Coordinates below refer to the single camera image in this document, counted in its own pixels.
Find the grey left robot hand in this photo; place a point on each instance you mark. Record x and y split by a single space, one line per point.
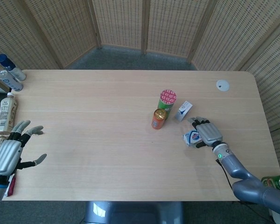
5 154

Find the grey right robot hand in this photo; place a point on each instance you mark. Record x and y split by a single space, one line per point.
208 133

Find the small white blue packet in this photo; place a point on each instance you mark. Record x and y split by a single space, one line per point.
193 138

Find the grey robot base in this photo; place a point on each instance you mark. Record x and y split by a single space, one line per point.
133 212

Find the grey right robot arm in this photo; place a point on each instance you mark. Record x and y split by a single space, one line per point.
245 179

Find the red snack packet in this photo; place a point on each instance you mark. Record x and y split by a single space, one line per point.
11 186

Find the white blue milk carton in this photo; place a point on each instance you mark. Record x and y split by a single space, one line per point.
183 110

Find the beige drink bottle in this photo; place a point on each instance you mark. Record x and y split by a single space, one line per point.
5 114

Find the green chip tube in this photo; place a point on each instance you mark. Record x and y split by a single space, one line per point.
168 100

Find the orange soda can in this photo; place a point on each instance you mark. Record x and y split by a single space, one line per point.
158 120

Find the clear plastic bottle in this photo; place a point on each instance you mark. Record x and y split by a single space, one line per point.
10 80

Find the green beer can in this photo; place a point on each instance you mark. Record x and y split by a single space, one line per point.
274 183

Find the white bottle with blue cap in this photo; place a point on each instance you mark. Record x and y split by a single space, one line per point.
12 68

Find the woven folding screen panel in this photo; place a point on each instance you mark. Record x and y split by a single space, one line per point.
235 32
175 25
119 23
60 28
275 77
16 39

